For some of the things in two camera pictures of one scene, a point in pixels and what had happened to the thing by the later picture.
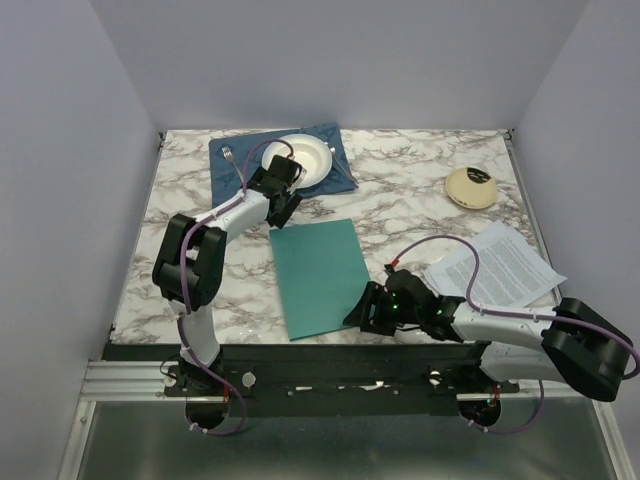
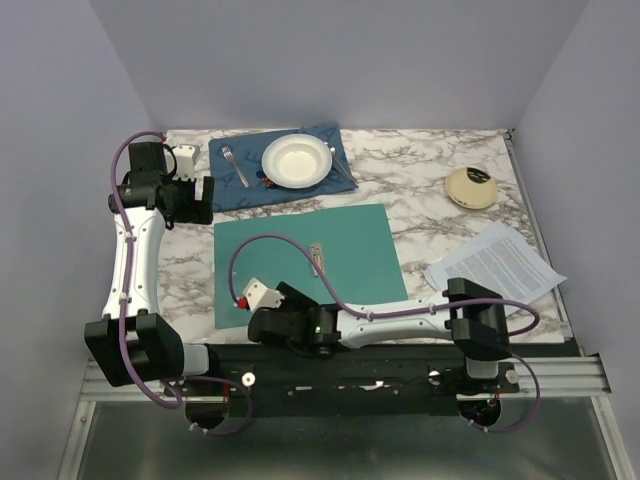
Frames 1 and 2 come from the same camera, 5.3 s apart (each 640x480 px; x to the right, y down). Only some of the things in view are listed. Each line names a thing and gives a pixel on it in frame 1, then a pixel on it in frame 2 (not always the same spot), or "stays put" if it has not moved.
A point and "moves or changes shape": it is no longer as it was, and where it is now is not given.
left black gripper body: [279, 220] → [183, 195]
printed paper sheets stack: [509, 271] stays put
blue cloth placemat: [228, 159] stays put
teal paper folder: [321, 275] moves or changes shape
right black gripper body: [411, 315] → [290, 305]
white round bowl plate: [312, 154] stays put
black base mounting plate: [326, 380] stays put
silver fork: [228, 153] stays put
